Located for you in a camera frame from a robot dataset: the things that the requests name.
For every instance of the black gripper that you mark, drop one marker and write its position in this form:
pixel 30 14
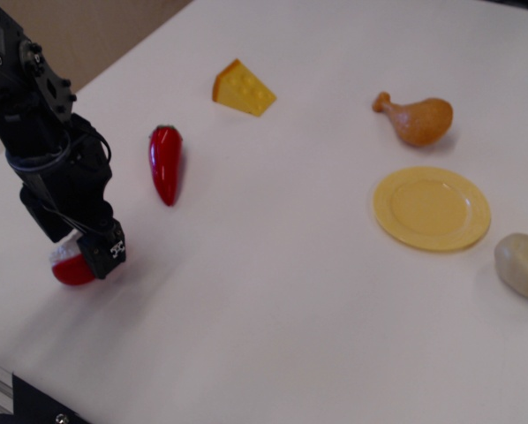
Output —
pixel 64 191

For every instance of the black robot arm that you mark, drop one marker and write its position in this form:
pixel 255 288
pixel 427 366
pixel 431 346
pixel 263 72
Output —
pixel 35 103

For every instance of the yellow plastic plate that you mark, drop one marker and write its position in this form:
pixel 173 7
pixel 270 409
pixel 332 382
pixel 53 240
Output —
pixel 431 209

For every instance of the red toy chili pepper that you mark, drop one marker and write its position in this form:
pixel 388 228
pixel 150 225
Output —
pixel 165 154

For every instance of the yellow toy cheese wedge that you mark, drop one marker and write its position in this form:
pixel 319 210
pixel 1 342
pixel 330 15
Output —
pixel 238 88

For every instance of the orange toy chicken drumstick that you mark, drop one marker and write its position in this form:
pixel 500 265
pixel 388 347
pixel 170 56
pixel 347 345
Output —
pixel 417 124

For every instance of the beige toy potato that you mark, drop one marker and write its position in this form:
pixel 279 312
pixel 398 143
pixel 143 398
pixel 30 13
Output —
pixel 511 262

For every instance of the black corner bracket with screw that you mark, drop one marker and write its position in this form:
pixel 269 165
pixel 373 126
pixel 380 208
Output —
pixel 32 405

